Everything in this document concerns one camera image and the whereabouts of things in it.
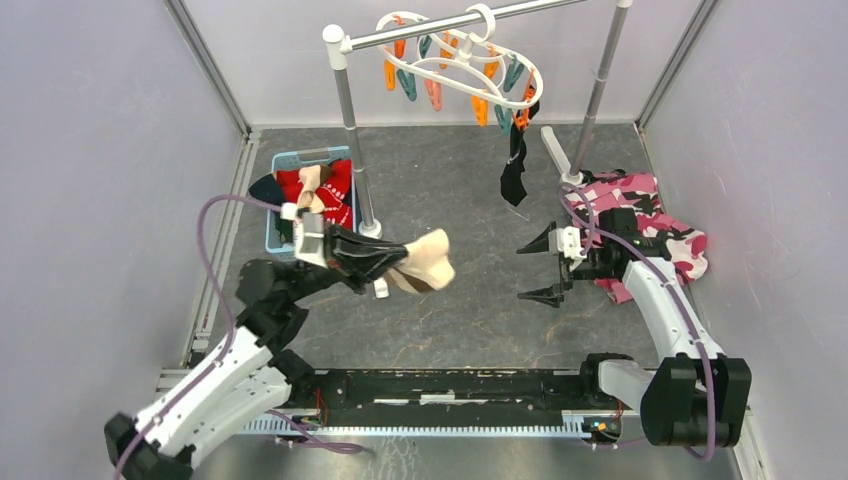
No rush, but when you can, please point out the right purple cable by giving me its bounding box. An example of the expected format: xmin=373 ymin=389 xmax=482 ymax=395
xmin=557 ymin=185 xmax=718 ymax=463

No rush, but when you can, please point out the purple cable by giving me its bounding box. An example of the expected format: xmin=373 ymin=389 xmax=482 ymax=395
xmin=112 ymin=193 xmax=286 ymax=480
xmin=557 ymin=185 xmax=718 ymax=463

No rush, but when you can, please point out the red sock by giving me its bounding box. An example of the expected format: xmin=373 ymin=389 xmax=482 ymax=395
xmin=274 ymin=159 xmax=353 ymax=229

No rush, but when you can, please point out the teal clothespin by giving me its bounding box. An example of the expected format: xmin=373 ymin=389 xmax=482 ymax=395
xmin=396 ymin=69 xmax=418 ymax=102
xmin=494 ymin=104 xmax=513 ymax=135
xmin=502 ymin=55 xmax=525 ymax=92

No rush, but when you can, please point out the pink camouflage bag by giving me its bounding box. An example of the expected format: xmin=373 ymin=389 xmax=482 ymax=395
xmin=580 ymin=169 xmax=708 ymax=285

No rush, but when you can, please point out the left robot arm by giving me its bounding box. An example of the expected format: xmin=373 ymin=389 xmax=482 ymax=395
xmin=104 ymin=226 xmax=409 ymax=479

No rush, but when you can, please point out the white clip hanger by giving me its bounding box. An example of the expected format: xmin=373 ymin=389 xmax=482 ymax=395
xmin=380 ymin=29 xmax=544 ymax=117

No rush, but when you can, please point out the pink clothespin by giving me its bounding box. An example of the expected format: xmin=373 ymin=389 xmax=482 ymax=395
xmin=425 ymin=79 xmax=443 ymax=111

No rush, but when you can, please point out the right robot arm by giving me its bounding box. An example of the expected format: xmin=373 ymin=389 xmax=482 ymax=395
xmin=517 ymin=208 xmax=752 ymax=450

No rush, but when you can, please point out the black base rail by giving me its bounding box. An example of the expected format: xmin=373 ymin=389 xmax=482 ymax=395
xmin=278 ymin=368 xmax=628 ymax=431

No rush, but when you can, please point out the orange clothespin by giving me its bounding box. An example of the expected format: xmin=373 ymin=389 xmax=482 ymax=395
xmin=384 ymin=60 xmax=397 ymax=91
xmin=483 ymin=45 xmax=500 ymax=80
xmin=513 ymin=84 xmax=536 ymax=133
xmin=471 ymin=96 xmax=489 ymax=127

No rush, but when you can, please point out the light blue plastic basket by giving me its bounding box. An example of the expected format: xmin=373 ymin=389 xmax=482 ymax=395
xmin=265 ymin=146 xmax=361 ymax=261

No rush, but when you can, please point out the silver white drying rack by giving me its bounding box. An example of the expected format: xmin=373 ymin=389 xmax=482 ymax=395
xmin=321 ymin=0 xmax=634 ymax=301

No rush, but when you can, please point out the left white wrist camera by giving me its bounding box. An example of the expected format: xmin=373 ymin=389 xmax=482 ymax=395
xmin=280 ymin=202 xmax=328 ymax=267

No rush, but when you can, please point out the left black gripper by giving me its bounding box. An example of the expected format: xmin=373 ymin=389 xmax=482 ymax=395
xmin=286 ymin=219 xmax=416 ymax=303

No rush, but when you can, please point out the black white-striped sock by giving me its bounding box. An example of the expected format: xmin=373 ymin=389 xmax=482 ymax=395
xmin=500 ymin=125 xmax=527 ymax=206

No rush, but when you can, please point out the navy blue sock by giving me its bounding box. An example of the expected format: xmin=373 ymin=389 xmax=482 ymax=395
xmin=248 ymin=173 xmax=286 ymax=206

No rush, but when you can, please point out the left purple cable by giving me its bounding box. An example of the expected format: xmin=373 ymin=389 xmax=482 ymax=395
xmin=112 ymin=193 xmax=286 ymax=480

